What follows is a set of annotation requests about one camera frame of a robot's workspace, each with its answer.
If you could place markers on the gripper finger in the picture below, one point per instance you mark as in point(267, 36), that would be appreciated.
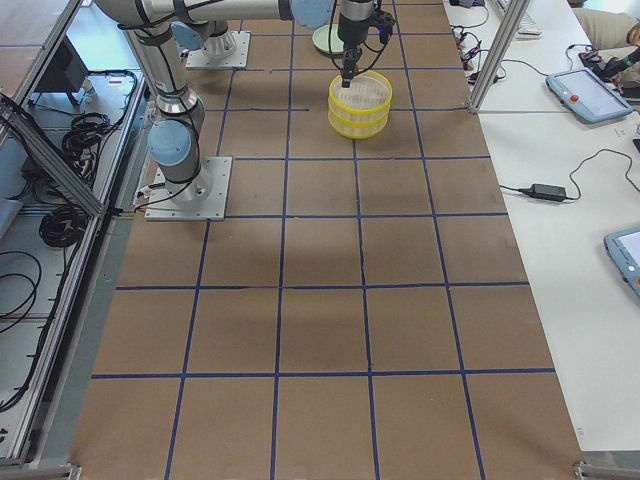
point(351, 57)

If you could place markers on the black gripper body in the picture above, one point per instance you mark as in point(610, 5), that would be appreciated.
point(353, 26)

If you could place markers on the yellow bamboo steamer tray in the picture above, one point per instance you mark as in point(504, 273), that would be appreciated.
point(368, 93)

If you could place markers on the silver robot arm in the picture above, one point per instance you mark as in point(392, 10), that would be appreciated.
point(203, 26)
point(174, 139)

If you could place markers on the light green plate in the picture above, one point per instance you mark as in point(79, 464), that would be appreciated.
point(326, 40)

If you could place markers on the teach pendant tablet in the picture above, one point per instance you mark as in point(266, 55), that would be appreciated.
point(622, 248)
point(588, 97)

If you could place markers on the black power adapter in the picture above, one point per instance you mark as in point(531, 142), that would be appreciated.
point(545, 192)

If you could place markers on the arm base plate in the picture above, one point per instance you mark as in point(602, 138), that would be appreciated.
point(227, 51)
point(204, 198)

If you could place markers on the aluminium frame post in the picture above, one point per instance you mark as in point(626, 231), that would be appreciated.
point(502, 40)

